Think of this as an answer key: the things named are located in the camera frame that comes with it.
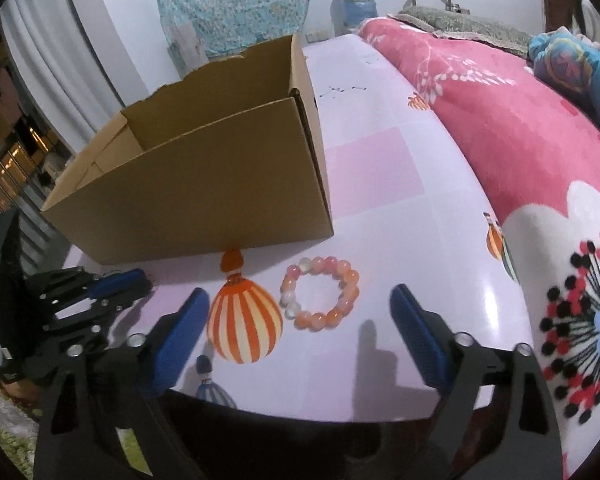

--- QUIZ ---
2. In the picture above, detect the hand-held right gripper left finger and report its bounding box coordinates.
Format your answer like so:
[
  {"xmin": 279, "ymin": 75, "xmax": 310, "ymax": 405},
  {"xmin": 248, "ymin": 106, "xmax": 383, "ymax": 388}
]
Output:
[{"xmin": 32, "ymin": 287, "xmax": 211, "ymax": 480}]

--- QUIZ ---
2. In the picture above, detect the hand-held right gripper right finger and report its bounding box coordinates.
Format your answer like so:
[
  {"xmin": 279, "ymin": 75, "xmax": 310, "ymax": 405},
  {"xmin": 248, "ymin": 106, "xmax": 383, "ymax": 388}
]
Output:
[{"xmin": 389, "ymin": 284, "xmax": 566, "ymax": 480}]

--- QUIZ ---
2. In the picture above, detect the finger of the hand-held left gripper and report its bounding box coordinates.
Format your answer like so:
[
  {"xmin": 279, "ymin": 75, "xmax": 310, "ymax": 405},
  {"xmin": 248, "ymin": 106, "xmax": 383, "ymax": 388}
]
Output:
[
  {"xmin": 25, "ymin": 267, "xmax": 147, "ymax": 312},
  {"xmin": 40, "ymin": 281, "xmax": 155, "ymax": 361}
]

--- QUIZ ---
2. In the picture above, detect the pink orange bead bracelet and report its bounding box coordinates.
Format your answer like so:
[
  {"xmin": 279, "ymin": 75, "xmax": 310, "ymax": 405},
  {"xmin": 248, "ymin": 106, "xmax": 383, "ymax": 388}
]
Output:
[{"xmin": 279, "ymin": 256, "xmax": 361, "ymax": 332}]

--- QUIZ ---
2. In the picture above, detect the brown cardboard box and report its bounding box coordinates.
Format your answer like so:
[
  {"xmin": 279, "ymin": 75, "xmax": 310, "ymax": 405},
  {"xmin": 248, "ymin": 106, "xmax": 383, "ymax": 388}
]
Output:
[{"xmin": 40, "ymin": 34, "xmax": 335, "ymax": 266}]

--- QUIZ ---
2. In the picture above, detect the glass sliding door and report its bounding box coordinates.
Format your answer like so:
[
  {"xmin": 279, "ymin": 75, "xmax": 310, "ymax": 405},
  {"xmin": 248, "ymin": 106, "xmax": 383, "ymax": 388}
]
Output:
[{"xmin": 0, "ymin": 125, "xmax": 76, "ymax": 271}]

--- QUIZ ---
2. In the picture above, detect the green white shaggy rug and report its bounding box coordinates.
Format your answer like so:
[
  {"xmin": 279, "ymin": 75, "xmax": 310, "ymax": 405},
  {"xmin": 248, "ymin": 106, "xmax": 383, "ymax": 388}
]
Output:
[{"xmin": 0, "ymin": 360, "xmax": 41, "ymax": 480}]

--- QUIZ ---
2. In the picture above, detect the white curtain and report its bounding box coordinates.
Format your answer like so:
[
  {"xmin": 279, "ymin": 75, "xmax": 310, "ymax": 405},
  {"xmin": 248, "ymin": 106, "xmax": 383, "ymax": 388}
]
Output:
[{"xmin": 0, "ymin": 0, "xmax": 126, "ymax": 161}]

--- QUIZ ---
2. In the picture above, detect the pink floral blanket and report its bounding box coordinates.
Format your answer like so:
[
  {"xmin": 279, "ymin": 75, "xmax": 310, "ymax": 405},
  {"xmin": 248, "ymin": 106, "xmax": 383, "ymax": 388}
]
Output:
[{"xmin": 357, "ymin": 17, "xmax": 600, "ymax": 480}]

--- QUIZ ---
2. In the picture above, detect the teal patterned cloth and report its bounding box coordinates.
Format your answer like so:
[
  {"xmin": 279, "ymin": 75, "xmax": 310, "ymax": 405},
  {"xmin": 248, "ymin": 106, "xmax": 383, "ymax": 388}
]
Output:
[{"xmin": 152, "ymin": 0, "xmax": 326, "ymax": 61}]

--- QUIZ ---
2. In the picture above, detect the blue patterned pillow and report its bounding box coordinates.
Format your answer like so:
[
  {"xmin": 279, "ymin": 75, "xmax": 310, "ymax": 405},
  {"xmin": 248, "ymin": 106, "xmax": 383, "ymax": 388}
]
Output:
[{"xmin": 527, "ymin": 27, "xmax": 600, "ymax": 153}]

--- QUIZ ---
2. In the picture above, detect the olive patterned pillow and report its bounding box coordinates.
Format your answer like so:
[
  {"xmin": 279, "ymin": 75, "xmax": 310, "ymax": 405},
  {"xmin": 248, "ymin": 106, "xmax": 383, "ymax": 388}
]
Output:
[{"xmin": 387, "ymin": 6, "xmax": 533, "ymax": 56}]

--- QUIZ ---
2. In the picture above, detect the blue water jug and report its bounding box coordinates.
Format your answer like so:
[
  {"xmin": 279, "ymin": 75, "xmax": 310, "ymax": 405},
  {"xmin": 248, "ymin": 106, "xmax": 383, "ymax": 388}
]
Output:
[{"xmin": 330, "ymin": 0, "xmax": 378, "ymax": 36}]

